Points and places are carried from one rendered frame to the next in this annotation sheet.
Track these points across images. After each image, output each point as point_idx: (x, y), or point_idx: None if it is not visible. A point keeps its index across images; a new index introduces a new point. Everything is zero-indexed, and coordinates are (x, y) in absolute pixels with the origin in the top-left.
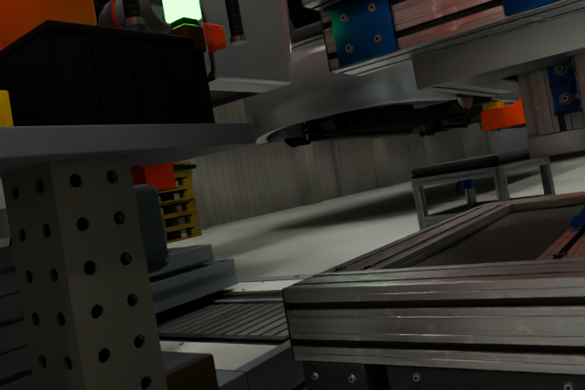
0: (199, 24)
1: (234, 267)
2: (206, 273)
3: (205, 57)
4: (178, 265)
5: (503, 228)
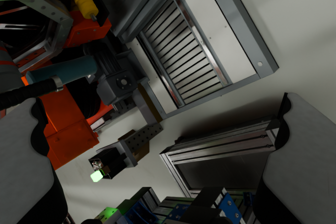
0: None
1: None
2: (158, 1)
3: None
4: (142, 6)
5: (231, 163)
